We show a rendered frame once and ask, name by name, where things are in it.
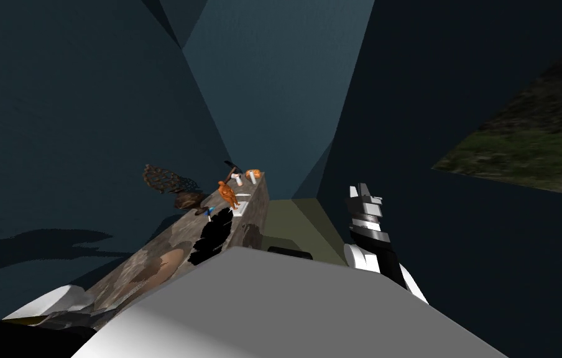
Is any dark mesh basket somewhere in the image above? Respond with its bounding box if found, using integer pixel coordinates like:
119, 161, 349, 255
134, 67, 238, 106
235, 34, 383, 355
142, 163, 201, 195

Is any orange human figurine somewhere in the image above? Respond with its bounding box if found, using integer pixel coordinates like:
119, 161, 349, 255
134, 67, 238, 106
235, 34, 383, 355
217, 180, 241, 211

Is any dark brown lump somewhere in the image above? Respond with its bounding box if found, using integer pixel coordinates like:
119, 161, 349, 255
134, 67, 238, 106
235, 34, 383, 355
173, 191, 208, 213

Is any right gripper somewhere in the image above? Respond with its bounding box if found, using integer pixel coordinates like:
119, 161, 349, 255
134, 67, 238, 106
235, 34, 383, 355
348, 183, 384, 224

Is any dark pickaxe-shaped tool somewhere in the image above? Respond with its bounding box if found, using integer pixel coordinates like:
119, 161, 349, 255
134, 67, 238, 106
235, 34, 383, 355
222, 159, 243, 183

